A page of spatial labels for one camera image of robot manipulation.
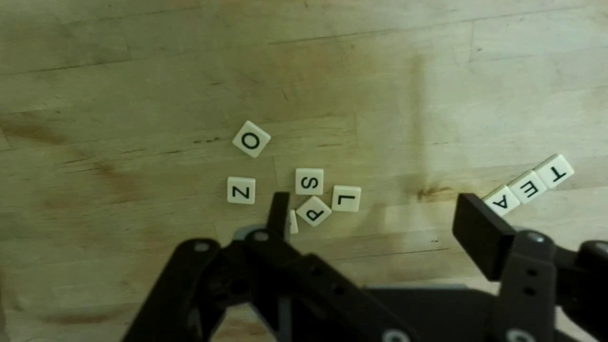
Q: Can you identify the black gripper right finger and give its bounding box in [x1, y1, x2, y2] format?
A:
[453, 192, 608, 342]

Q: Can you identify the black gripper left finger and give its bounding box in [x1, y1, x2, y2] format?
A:
[122, 190, 420, 342]

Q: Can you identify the white letter tile S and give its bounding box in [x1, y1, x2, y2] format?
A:
[293, 167, 325, 198]

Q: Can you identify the white letter tile A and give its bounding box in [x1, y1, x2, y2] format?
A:
[483, 184, 525, 218]

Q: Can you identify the white letter tile Z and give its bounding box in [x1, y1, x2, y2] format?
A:
[226, 175, 259, 207]

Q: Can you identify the white letter tile E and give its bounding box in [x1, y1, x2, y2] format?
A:
[508, 169, 548, 205]

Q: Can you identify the white letter tile L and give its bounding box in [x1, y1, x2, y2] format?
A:
[331, 184, 363, 215]

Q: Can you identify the white letter tile O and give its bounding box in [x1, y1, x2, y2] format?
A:
[230, 118, 274, 160]

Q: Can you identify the white letter tile T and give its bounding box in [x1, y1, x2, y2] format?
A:
[534, 152, 578, 190]

